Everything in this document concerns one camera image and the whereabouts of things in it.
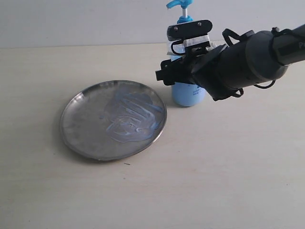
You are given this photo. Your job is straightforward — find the smeared light blue paste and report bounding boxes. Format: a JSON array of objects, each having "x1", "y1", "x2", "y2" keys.
[{"x1": 103, "y1": 89, "x2": 165, "y2": 143}]

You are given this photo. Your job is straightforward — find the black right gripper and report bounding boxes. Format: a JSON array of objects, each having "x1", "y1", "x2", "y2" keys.
[{"x1": 155, "y1": 45, "x2": 228, "y2": 85}]

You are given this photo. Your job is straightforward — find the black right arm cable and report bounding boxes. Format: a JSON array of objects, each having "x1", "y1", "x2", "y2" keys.
[{"x1": 221, "y1": 28, "x2": 277, "y2": 97}]

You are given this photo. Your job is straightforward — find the round stainless steel plate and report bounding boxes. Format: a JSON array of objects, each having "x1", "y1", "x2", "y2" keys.
[{"x1": 60, "y1": 80, "x2": 167, "y2": 161}]

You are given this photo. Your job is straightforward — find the blue lotion pump bottle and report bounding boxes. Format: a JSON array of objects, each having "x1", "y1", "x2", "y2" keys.
[{"x1": 166, "y1": 0, "x2": 205, "y2": 107}]

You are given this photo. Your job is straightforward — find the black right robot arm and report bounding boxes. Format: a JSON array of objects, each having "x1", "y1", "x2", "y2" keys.
[{"x1": 156, "y1": 20, "x2": 305, "y2": 101}]

